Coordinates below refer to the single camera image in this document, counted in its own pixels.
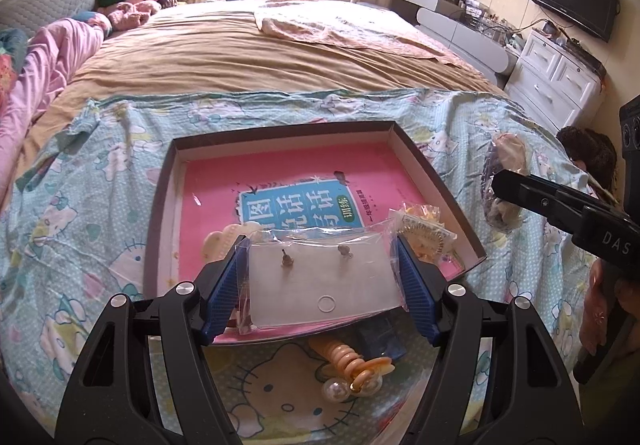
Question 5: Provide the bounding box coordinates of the small blue box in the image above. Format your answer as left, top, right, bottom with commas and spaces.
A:
357, 317, 407, 362

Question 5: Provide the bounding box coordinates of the pink quilt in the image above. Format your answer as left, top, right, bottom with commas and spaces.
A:
0, 18, 111, 206

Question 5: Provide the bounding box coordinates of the white drawer cabinet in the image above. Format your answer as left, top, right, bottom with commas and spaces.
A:
502, 28, 608, 136

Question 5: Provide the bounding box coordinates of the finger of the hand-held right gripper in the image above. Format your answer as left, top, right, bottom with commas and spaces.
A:
491, 169, 603, 238

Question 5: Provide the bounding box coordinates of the orange hair claw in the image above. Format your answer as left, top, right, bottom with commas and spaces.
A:
307, 337, 396, 396

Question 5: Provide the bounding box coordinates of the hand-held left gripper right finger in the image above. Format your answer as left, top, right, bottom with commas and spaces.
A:
397, 239, 587, 445

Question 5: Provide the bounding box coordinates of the clear bag with yellow jewelry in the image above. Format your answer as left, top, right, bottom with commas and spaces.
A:
387, 202, 458, 271

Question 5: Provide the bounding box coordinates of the clear bag with earring card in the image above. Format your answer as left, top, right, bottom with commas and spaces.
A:
235, 220, 412, 337

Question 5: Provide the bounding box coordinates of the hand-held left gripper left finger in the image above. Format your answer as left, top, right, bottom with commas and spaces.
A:
54, 250, 242, 445

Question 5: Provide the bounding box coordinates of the dark fluffy object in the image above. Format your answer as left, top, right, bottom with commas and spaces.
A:
556, 125, 618, 191

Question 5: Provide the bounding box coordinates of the pink book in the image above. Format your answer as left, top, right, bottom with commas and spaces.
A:
175, 148, 468, 341

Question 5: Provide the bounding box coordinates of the clutter on dresser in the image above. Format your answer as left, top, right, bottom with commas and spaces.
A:
400, 0, 526, 46

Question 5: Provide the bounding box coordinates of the dark cardboard box tray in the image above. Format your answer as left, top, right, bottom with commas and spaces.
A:
143, 121, 487, 351

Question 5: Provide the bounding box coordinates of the cream hair clip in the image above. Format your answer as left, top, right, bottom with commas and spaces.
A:
202, 229, 242, 262

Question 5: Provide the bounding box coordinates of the clear bag with brown accessory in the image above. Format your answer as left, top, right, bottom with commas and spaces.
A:
482, 132, 531, 232

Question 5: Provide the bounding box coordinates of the person's right hand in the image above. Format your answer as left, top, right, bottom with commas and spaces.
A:
580, 262, 623, 356

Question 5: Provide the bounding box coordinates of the tan blanket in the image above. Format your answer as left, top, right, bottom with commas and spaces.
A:
25, 0, 506, 166

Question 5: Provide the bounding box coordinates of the grey white dresser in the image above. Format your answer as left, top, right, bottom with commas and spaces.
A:
392, 0, 521, 76

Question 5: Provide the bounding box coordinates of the light pink cloth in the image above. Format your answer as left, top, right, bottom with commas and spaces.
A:
254, 5, 451, 63

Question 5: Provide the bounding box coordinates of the cartoon printed bedsheet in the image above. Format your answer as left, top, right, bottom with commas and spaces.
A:
0, 88, 601, 445

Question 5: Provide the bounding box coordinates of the pearl hair accessory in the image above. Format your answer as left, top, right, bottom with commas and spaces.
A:
320, 377, 352, 404

